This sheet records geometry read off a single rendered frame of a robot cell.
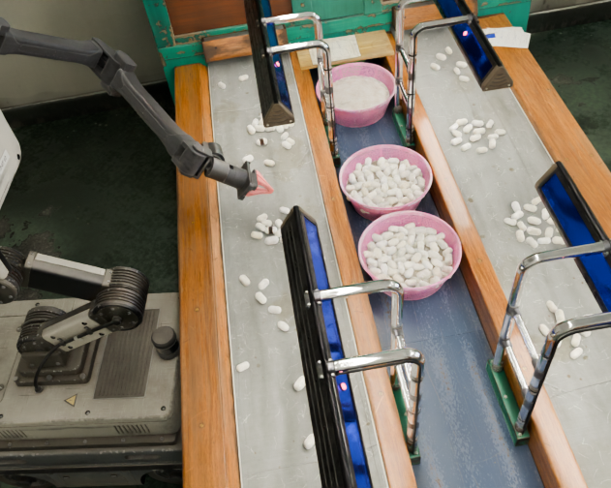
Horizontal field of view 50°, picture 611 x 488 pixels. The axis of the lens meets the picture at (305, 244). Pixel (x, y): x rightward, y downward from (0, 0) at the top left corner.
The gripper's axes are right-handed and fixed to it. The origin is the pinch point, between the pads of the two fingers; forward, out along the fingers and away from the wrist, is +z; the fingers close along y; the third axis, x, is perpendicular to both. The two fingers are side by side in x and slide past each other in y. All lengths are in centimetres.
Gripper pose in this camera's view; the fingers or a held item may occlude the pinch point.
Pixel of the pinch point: (270, 190)
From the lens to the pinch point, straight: 184.2
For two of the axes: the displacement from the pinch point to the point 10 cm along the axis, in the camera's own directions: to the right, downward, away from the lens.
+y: -1.4, -7.4, 6.6
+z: 8.2, 2.9, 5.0
